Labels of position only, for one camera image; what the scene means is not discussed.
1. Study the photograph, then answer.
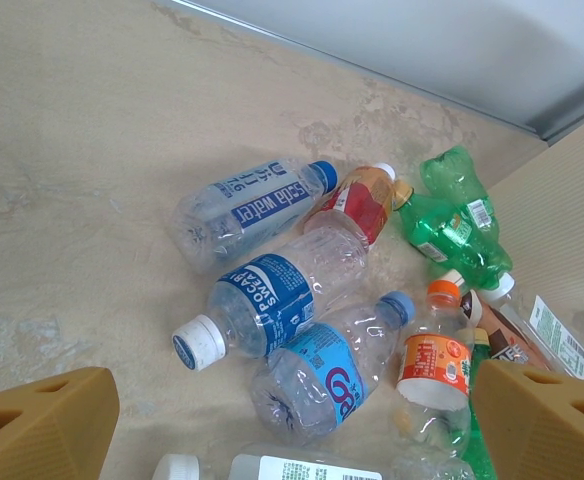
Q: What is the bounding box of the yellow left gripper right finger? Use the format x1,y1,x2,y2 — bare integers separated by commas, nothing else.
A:
471,359,584,480

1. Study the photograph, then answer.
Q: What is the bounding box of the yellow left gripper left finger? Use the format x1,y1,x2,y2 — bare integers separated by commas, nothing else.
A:
0,366,121,480

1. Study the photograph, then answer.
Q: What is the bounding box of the orange label bottle orange cap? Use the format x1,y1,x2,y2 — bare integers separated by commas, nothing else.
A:
394,279,475,454

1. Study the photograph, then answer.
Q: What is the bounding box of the light blue label bottle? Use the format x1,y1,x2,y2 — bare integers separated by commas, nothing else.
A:
249,290,417,446

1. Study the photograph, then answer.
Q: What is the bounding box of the blue label Pocari bottle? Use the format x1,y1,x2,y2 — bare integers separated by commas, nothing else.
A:
171,222,371,372

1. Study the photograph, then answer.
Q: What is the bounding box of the red yellow label bottle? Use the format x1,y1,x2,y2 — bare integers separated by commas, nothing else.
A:
299,161,398,251

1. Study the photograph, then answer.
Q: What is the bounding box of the square clear bottle green label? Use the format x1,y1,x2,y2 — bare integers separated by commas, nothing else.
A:
479,272,584,386

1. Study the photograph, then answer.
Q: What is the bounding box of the brown coffee drink bottle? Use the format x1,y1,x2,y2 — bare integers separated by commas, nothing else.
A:
441,268,558,374

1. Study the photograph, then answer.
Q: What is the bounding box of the clear bottle white green label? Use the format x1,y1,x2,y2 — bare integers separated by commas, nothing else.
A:
151,442,476,480

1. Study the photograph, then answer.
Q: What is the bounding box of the aluminium table back rail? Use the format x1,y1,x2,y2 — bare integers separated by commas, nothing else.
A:
151,0,584,147

